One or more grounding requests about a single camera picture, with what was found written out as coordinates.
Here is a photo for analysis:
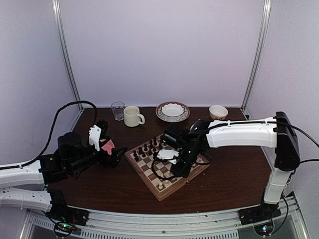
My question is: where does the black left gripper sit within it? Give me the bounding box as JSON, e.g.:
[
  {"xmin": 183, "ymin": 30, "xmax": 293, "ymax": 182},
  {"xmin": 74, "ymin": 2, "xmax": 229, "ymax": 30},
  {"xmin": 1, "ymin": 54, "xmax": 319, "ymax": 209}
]
[{"xmin": 68, "ymin": 141, "xmax": 127, "ymax": 174}]

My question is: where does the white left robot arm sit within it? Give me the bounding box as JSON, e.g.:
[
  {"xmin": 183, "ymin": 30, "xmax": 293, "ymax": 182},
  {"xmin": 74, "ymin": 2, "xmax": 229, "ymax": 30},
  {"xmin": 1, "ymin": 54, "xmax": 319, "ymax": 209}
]
[{"xmin": 0, "ymin": 132, "xmax": 127, "ymax": 221}]

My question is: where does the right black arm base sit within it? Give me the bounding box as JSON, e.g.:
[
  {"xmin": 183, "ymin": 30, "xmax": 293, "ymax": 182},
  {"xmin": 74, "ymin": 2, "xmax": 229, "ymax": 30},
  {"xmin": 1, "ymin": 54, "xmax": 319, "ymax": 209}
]
[{"xmin": 238, "ymin": 204, "xmax": 281, "ymax": 225}]

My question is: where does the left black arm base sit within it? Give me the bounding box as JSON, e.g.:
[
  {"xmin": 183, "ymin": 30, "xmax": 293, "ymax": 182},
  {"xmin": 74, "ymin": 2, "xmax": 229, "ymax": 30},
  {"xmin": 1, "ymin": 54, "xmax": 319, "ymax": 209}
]
[{"xmin": 46, "ymin": 206, "xmax": 89, "ymax": 226}]

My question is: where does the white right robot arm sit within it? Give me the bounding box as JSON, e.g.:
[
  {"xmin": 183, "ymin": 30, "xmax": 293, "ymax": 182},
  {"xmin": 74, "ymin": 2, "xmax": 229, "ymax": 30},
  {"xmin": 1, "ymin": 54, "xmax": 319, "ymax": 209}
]
[{"xmin": 157, "ymin": 112, "xmax": 301, "ymax": 220}]

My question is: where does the wooden chess board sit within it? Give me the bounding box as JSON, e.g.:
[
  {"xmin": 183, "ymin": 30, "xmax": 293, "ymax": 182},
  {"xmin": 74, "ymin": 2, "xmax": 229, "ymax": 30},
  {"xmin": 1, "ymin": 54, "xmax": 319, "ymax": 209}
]
[{"xmin": 125, "ymin": 134, "xmax": 210, "ymax": 201}]

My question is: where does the pink cat-ear bowl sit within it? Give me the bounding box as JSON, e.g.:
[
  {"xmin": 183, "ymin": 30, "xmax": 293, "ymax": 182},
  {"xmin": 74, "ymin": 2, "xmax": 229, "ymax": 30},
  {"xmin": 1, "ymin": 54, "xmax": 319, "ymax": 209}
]
[{"xmin": 99, "ymin": 139, "xmax": 115, "ymax": 155}]

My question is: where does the patterned brown rim plate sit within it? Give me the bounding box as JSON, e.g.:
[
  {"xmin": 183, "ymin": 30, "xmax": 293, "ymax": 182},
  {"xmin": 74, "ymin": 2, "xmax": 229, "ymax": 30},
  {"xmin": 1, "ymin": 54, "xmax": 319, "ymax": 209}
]
[{"xmin": 156, "ymin": 102, "xmax": 190, "ymax": 123}]

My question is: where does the cream ribbed mug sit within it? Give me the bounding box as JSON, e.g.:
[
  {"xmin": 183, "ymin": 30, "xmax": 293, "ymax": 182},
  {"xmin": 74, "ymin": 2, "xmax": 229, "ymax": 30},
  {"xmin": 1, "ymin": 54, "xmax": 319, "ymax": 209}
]
[{"xmin": 124, "ymin": 106, "xmax": 146, "ymax": 127}]

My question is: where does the clear drinking glass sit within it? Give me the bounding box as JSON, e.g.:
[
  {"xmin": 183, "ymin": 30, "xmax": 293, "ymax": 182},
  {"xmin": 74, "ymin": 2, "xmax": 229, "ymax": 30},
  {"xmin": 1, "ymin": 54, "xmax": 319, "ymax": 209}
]
[{"xmin": 111, "ymin": 101, "xmax": 125, "ymax": 121}]

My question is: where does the white scalloped bowl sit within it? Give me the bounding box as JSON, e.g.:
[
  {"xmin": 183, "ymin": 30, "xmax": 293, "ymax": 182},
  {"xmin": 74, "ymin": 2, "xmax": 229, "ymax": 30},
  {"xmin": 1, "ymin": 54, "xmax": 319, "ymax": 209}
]
[{"xmin": 161, "ymin": 103, "xmax": 184, "ymax": 117}]

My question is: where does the white floral small bowl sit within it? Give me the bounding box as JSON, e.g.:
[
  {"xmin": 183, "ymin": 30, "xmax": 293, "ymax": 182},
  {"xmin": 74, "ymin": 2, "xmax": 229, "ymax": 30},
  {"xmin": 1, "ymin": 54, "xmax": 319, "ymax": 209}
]
[{"xmin": 209, "ymin": 105, "xmax": 228, "ymax": 120}]

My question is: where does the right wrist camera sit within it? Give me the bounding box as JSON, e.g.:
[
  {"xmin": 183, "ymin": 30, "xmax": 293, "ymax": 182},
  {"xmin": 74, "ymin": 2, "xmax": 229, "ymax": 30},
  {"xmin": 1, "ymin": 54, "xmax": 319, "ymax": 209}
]
[{"xmin": 157, "ymin": 149, "xmax": 179, "ymax": 164}]

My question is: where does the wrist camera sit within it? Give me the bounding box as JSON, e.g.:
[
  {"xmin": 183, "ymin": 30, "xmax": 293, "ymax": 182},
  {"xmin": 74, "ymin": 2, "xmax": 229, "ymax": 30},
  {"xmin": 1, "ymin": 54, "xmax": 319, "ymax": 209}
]
[
  {"xmin": 88, "ymin": 119, "xmax": 108, "ymax": 151},
  {"xmin": 157, "ymin": 149, "xmax": 179, "ymax": 164}
]

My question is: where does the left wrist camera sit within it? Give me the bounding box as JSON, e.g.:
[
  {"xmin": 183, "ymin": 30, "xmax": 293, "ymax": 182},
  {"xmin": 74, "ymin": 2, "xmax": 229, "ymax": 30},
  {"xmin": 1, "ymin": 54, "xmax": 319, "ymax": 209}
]
[{"xmin": 88, "ymin": 119, "xmax": 108, "ymax": 151}]

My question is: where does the left black cable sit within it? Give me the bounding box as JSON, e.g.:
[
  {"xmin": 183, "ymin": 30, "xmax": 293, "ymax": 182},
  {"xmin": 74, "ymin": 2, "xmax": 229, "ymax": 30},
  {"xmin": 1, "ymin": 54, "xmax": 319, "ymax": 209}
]
[{"xmin": 14, "ymin": 100, "xmax": 99, "ymax": 167}]

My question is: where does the black cable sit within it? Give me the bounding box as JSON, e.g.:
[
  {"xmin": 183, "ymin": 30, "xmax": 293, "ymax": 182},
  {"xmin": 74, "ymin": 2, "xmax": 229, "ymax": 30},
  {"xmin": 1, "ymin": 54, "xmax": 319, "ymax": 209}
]
[
  {"xmin": 14, "ymin": 100, "xmax": 99, "ymax": 167},
  {"xmin": 274, "ymin": 121, "xmax": 319, "ymax": 164}
]

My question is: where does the front aluminium rail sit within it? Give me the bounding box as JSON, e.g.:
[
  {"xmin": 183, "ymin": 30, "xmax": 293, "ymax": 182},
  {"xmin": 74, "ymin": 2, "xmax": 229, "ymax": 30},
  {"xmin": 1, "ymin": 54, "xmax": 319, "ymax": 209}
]
[{"xmin": 17, "ymin": 196, "xmax": 311, "ymax": 239}]

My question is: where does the right black cable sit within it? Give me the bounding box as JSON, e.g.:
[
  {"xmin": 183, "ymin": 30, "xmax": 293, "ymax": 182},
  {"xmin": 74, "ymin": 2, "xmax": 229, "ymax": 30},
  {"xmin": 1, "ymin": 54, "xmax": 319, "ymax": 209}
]
[{"xmin": 274, "ymin": 121, "xmax": 319, "ymax": 164}]

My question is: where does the left aluminium frame post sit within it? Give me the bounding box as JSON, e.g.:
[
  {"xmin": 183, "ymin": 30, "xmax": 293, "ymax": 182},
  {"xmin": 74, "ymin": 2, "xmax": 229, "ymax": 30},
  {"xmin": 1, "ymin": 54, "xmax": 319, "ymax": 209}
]
[{"xmin": 52, "ymin": 0, "xmax": 80, "ymax": 101}]

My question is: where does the aluminium frame post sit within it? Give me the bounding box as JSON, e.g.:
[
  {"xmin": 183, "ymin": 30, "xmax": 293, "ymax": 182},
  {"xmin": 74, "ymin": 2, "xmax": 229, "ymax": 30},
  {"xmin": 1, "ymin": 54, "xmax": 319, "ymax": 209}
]
[
  {"xmin": 241, "ymin": 0, "xmax": 272, "ymax": 114},
  {"xmin": 52, "ymin": 0, "xmax": 80, "ymax": 101}
]

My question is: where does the right aluminium frame post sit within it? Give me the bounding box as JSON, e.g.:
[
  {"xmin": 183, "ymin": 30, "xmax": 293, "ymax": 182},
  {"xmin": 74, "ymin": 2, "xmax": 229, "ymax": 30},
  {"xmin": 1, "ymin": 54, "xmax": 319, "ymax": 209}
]
[{"xmin": 241, "ymin": 0, "xmax": 272, "ymax": 114}]

